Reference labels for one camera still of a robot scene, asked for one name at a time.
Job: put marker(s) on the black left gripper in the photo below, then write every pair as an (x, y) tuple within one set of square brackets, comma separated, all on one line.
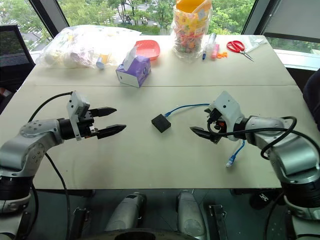
[(86, 125)]

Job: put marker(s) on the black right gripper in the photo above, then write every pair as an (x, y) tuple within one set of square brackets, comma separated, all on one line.
[(218, 125)]

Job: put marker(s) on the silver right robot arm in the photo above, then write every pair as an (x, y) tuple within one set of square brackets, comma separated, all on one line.
[(290, 152)]

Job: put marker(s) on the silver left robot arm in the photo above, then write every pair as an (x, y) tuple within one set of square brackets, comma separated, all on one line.
[(32, 140)]

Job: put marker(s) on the small black box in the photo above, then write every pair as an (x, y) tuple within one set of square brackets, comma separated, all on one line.
[(161, 123)]

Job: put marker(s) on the purple tissue box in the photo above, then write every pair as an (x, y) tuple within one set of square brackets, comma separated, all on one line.
[(136, 72)]

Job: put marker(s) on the small yellow bottle blue cap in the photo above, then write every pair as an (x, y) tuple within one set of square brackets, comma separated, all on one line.
[(102, 61)]

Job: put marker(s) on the blue pen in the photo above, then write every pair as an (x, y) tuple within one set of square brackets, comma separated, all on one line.
[(204, 53)]

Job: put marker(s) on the orange small plastic pieces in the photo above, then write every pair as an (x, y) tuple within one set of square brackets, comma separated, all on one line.
[(222, 55)]

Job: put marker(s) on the pink eraser block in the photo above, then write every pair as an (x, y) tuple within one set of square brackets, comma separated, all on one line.
[(215, 52)]

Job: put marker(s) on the clear bag of white items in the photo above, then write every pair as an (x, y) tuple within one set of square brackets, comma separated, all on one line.
[(75, 47)]

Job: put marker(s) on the red plastic bowl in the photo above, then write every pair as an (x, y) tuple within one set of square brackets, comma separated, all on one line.
[(150, 50)]

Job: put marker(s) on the bag of colourful candies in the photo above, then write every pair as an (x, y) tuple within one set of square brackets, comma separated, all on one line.
[(190, 32)]

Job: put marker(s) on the silver rounded robot leg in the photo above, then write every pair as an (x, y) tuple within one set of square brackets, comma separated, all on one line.
[(126, 212), (190, 212)]

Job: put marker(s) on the clear plastic sheet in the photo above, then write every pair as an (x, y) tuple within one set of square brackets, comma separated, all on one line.
[(255, 42)]

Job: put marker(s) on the black shoe with white print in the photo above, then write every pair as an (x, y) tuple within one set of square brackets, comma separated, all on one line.
[(265, 198)]

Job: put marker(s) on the person in dark clothing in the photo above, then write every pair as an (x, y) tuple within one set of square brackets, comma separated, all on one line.
[(312, 97)]

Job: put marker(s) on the black mesh office chair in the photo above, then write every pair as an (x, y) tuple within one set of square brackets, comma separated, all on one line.
[(13, 55)]

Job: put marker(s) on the dark rounded robot waist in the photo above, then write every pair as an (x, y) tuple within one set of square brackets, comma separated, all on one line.
[(137, 235)]

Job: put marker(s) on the grey window roller blind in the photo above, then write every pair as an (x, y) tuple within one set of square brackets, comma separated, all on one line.
[(292, 16)]

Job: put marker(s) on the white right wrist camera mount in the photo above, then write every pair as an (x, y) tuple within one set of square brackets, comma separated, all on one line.
[(228, 106)]

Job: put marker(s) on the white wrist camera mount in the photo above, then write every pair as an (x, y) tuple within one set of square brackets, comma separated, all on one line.
[(228, 106), (76, 102)]

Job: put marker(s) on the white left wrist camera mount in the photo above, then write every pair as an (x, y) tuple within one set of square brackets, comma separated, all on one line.
[(76, 102)]

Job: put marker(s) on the black metal bracket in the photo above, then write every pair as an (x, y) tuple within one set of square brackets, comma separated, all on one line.
[(219, 222), (79, 222)]

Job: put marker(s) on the dark window frame pillar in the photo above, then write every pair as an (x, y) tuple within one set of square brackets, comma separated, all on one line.
[(253, 16), (50, 15)]

